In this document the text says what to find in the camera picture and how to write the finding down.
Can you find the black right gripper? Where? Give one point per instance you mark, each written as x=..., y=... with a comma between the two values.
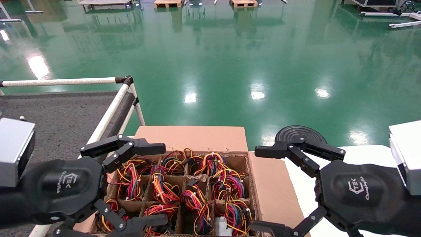
x=361, y=194

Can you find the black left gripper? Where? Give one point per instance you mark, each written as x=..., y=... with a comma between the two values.
x=62, y=187

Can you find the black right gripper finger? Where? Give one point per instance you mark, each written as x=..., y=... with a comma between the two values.
x=269, y=228
x=273, y=150

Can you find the brown cardboard divider box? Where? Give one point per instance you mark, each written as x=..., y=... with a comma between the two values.
x=190, y=138

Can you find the black round ribbed disc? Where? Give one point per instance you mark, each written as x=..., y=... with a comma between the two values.
x=296, y=131

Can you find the dark padded bar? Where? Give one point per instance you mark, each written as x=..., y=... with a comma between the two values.
x=125, y=108

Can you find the grey felt mat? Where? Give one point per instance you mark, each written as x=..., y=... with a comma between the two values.
x=49, y=115

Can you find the wooden pallet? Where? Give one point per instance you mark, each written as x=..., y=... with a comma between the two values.
x=168, y=3
x=244, y=3

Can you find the dark equipment cart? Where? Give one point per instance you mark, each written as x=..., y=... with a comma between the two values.
x=378, y=3

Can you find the grey low platform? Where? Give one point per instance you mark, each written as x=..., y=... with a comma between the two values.
x=105, y=2

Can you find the white metal stand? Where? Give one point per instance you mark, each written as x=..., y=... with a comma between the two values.
x=34, y=12
x=8, y=19

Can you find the white pipe table frame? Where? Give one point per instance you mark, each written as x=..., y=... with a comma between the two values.
x=65, y=81

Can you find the white metal floor frame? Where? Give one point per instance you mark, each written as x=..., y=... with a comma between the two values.
x=388, y=14
x=404, y=24

